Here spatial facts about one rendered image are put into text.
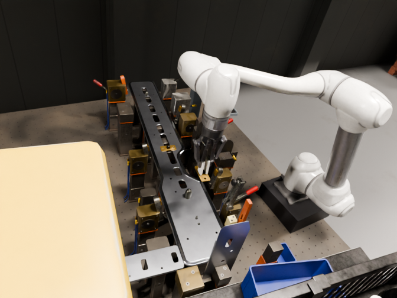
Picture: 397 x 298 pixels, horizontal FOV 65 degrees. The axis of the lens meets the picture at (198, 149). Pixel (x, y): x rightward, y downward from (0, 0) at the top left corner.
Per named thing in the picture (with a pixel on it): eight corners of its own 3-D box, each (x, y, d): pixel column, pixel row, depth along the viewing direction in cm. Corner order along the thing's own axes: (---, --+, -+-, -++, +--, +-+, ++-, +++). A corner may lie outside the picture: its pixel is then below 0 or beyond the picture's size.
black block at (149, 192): (132, 226, 164) (133, 190, 144) (150, 223, 167) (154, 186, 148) (133, 235, 160) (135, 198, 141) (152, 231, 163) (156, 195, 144)
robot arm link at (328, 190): (323, 185, 178) (355, 212, 165) (302, 200, 173) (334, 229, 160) (358, 68, 123) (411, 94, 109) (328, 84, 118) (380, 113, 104)
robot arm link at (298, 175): (296, 171, 191) (307, 143, 178) (319, 191, 180) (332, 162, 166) (276, 180, 184) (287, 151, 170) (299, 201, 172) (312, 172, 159)
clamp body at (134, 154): (121, 196, 178) (122, 150, 155) (142, 192, 182) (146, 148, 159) (124, 204, 173) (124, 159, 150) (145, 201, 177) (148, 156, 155)
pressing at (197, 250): (123, 82, 213) (123, 80, 212) (155, 81, 221) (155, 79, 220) (184, 268, 120) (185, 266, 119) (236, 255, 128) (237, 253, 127)
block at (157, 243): (136, 274, 145) (138, 240, 126) (160, 268, 149) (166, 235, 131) (139, 289, 140) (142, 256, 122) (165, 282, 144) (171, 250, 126)
